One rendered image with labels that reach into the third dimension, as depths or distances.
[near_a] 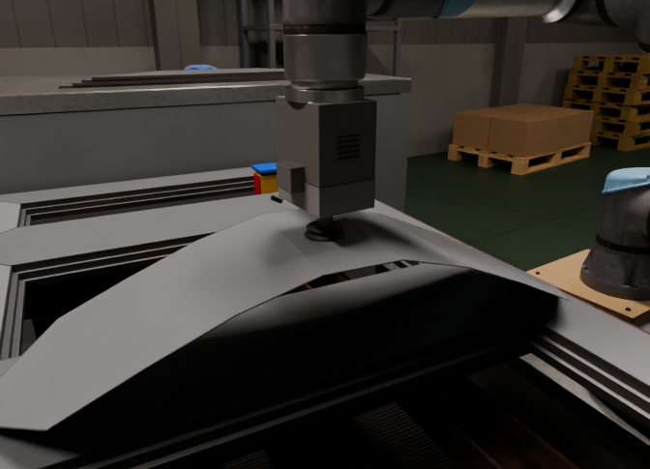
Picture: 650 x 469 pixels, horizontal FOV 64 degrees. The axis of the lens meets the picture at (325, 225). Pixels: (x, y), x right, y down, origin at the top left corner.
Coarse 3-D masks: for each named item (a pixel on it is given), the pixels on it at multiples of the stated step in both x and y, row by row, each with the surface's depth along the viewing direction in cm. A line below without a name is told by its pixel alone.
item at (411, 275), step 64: (128, 192) 112; (192, 192) 118; (128, 256) 82; (256, 320) 61; (320, 320) 61; (384, 320) 61; (448, 320) 61; (512, 320) 61; (128, 384) 50; (192, 384) 50; (256, 384) 50; (320, 384) 50; (384, 384) 53; (640, 384) 50; (0, 448) 42; (64, 448) 42; (128, 448) 43; (192, 448) 45
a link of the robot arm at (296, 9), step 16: (288, 0) 44; (304, 0) 43; (320, 0) 43; (336, 0) 43; (352, 0) 43; (368, 0) 45; (288, 16) 44; (304, 16) 43; (320, 16) 43; (336, 16) 43; (352, 16) 44; (288, 32) 45; (304, 32) 44; (320, 32) 43; (336, 32) 44; (352, 32) 44
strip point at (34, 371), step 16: (48, 336) 52; (32, 352) 50; (48, 352) 49; (16, 368) 49; (32, 368) 48; (48, 368) 46; (0, 384) 47; (16, 384) 46; (32, 384) 45; (48, 384) 44; (0, 400) 45; (16, 400) 44; (32, 400) 43; (48, 400) 42; (0, 416) 43; (16, 416) 42; (32, 416) 41; (48, 416) 40
